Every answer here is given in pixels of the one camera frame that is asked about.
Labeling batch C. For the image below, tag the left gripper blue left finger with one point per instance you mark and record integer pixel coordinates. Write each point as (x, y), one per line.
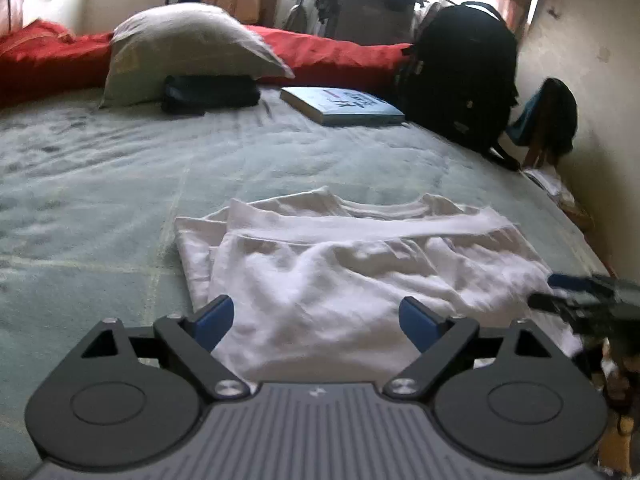
(186, 346)

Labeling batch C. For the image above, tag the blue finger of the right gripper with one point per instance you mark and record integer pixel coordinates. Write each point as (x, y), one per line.
(572, 283)

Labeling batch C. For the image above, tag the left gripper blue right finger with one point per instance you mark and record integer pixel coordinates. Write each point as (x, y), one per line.
(445, 350)

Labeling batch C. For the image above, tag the white printed sweatshirt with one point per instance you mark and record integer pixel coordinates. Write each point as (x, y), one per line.
(316, 281)

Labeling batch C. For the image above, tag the hanging clothes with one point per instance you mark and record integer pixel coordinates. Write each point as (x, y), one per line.
(365, 22)

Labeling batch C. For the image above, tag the wooden chair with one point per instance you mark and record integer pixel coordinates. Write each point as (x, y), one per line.
(547, 125)

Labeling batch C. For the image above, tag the green quilted bed cover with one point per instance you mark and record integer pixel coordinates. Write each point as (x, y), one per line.
(89, 196)

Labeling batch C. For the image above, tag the black folded cloth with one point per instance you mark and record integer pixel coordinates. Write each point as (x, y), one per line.
(196, 95)

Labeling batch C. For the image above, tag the light blue book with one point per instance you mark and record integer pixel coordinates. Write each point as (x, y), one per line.
(337, 107)

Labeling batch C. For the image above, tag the black backpack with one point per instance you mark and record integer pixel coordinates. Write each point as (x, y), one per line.
(459, 79)

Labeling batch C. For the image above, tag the red blanket roll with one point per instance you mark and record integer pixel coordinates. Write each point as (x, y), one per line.
(324, 62)

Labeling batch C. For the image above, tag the grey pillow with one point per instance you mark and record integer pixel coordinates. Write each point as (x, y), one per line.
(183, 39)

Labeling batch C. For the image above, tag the red pillow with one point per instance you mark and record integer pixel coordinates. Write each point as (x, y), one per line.
(44, 59)

